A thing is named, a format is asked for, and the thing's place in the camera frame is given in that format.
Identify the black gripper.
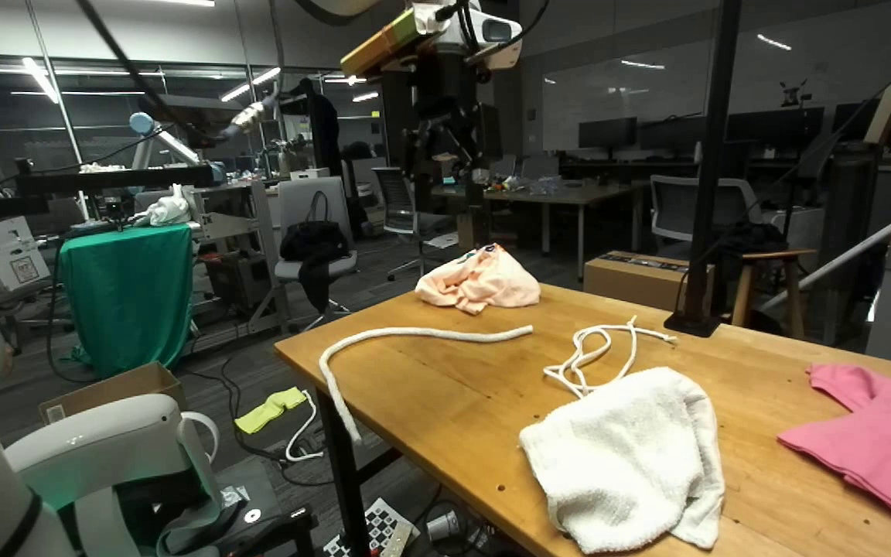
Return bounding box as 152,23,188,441
398,45,488,185

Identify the silver metal pole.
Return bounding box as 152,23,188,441
759,218,891,314

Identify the black office chair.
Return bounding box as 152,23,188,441
271,188,361,320

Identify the black computer monitor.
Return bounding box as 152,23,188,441
577,114,644,156
637,107,725,157

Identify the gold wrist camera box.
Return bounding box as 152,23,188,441
338,5,439,82

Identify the peach t-shirt teal print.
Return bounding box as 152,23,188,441
413,240,544,320

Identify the pink cloth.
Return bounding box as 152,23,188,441
778,361,891,542

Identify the brown cardboard floor piece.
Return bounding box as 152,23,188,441
34,358,187,428

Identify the black white checkerboard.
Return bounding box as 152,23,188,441
359,494,420,557

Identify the yellow green floor object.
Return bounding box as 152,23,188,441
233,384,310,441

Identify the white floor cable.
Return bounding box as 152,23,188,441
278,394,328,467

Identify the black metal table leg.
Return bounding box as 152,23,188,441
310,386,377,557

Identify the wooden stool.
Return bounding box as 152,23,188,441
728,246,821,328

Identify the green cloth cover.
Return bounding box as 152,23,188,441
52,219,197,377

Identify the large plain cardboard box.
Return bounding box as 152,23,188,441
579,247,694,314

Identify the grey office chair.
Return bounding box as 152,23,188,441
647,169,765,251

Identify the white terry towel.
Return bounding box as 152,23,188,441
517,365,731,557

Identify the thin white cord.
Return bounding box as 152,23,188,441
543,314,680,403

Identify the black vertical pole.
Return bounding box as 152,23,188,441
662,0,750,342

